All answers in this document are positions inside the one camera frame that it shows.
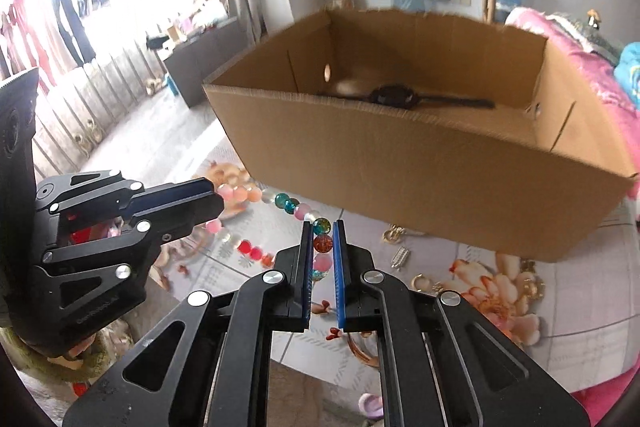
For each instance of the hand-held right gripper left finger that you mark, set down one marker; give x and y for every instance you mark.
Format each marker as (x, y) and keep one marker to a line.
(309, 302)

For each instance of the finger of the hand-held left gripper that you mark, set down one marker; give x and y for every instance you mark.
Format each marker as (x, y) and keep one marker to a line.
(90, 194)
(185, 214)

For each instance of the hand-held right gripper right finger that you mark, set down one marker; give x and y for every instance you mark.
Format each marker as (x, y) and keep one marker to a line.
(340, 287)

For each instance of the brown cardboard box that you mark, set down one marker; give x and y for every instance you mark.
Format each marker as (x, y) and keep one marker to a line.
(400, 167)

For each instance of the person's left forearm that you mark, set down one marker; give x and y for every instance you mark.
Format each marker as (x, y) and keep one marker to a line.
(100, 352)

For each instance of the silver hair clip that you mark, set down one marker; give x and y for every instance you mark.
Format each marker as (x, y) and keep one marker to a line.
(400, 255)

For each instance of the gold drop earring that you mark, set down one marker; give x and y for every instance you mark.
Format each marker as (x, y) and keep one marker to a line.
(392, 234)

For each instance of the white balcony railing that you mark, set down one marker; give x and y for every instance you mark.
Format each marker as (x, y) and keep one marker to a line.
(100, 97)

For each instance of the red hanging garment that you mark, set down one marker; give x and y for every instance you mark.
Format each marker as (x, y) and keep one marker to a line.
(30, 42)

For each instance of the pink slipper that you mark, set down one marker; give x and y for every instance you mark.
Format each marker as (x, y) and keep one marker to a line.
(370, 407)

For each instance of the dark hanging trousers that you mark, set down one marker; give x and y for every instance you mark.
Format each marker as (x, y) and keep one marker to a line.
(70, 22)

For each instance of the dark cabinet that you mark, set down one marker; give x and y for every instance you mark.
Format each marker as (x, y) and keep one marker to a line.
(210, 62)

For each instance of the black wristwatch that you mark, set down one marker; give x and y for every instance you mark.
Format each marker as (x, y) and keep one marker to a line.
(392, 96)

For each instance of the pink floral blanket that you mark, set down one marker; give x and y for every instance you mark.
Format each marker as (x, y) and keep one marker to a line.
(575, 72)

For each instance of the grey knitted blanket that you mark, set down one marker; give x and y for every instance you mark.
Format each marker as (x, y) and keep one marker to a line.
(600, 39)

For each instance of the teal blanket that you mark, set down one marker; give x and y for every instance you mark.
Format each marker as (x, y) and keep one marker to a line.
(630, 72)

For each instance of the small gold figurine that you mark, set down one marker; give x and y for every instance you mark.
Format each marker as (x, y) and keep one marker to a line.
(593, 18)

